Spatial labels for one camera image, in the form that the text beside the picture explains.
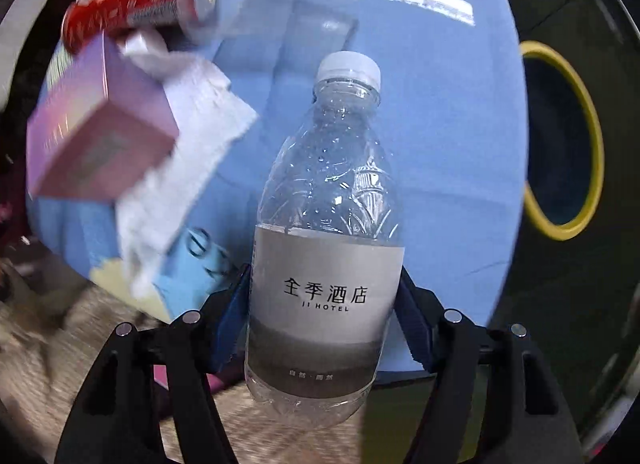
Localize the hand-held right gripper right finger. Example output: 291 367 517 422
395 269 586 464

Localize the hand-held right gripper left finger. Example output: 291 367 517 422
54 264 251 464

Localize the clear plastic water bottle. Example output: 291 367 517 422
244 51 406 429

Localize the black bin with yellow ring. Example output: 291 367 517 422
487 0 640 447

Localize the blue printed tablecloth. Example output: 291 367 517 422
27 0 530 375

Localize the crumpled white tissue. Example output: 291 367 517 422
116 34 258 297

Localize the pink cardboard box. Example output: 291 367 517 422
26 34 180 202

